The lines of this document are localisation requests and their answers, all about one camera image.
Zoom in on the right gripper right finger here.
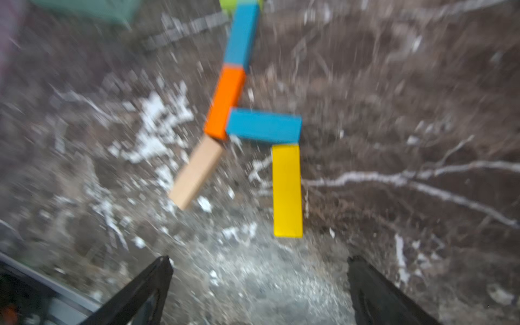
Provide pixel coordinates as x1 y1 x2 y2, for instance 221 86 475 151
348 255 440 325

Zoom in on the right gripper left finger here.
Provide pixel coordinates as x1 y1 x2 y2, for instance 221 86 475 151
81 256 173 325

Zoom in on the yellow building block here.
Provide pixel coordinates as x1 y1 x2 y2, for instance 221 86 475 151
272 144 303 238

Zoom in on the natural wood building block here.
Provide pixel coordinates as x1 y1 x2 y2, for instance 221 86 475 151
169 135 224 211

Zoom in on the teal block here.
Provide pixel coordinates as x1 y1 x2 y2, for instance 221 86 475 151
226 108 303 144
223 4 261 71

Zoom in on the orange building block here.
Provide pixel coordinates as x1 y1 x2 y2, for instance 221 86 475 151
204 64 246 140

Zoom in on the green building block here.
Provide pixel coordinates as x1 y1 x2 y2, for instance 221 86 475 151
219 0 264 14

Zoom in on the green plastic file basket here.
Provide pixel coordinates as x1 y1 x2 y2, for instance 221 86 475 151
31 0 143 26

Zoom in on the aluminium front rail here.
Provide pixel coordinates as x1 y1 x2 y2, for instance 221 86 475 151
1 253 100 324

